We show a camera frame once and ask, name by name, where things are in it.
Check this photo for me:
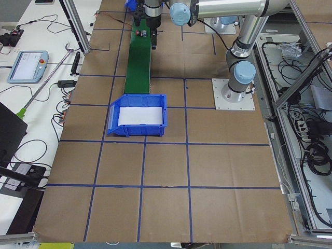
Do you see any teach pendant tablet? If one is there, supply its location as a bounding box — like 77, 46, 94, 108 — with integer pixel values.
7, 50, 49, 84

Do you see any black power adapter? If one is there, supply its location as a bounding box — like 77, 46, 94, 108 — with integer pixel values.
57, 80, 77, 88

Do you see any blue left bin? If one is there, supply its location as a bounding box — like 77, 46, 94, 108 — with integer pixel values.
107, 94, 168, 137

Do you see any green conveyor belt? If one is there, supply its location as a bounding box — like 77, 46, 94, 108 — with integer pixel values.
124, 19, 151, 94

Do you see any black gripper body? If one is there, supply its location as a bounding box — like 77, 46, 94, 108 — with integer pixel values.
145, 7, 161, 30

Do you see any white foam pad left bin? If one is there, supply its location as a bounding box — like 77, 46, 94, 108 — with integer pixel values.
118, 107, 163, 125

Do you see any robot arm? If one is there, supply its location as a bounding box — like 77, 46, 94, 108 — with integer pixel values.
168, 0, 289, 103

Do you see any blue right bin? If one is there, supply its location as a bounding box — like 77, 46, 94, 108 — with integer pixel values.
124, 0, 136, 11

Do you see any blue bin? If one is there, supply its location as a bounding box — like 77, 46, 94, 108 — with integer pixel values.
107, 94, 168, 137
124, 0, 136, 11

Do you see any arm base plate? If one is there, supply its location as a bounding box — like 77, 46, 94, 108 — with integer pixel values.
212, 78, 255, 111

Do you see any red black wire pair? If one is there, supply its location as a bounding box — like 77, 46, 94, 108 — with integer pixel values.
93, 10, 133, 26

